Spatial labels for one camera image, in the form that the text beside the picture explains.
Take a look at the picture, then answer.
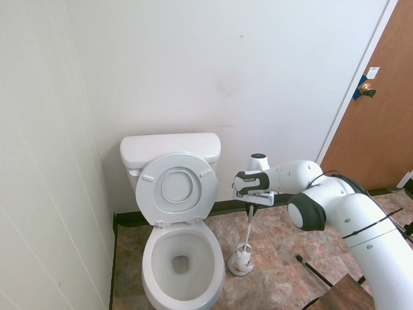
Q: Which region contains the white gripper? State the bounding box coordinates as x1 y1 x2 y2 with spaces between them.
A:
232 189 276 217

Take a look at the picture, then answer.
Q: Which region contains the white toilet brush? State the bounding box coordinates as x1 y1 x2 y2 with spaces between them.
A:
232 203 254 269

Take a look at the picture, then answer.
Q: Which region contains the white toilet tank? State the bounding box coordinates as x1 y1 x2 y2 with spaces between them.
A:
124 154 221 198

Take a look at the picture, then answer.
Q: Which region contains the white toilet bowl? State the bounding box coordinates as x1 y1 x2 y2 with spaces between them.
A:
141 221 226 310

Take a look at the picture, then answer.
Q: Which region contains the white toilet brush holder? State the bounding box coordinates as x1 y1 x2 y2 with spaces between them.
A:
228 244 254 277

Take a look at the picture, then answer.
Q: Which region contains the white toilet seat with lid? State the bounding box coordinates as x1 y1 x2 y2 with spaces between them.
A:
135 151 219 229

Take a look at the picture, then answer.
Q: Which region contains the white toilet tank lid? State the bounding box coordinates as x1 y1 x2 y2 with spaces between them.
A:
119 132 223 169

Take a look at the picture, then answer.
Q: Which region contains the dark wooden table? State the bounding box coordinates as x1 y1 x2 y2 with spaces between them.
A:
303 273 375 310

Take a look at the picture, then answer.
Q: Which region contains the blue tape strip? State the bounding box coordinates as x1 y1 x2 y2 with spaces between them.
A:
352 74 370 101

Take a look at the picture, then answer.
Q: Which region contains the brown wooden door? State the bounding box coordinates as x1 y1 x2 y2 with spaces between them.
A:
321 0 413 191

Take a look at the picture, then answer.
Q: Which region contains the brass door knob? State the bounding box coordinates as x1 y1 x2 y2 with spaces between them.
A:
359 82 377 98

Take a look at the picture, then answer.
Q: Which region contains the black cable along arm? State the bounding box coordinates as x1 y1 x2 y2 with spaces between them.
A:
307 170 369 195

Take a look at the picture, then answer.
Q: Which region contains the black cable at table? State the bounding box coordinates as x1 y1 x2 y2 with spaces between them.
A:
302 295 324 310

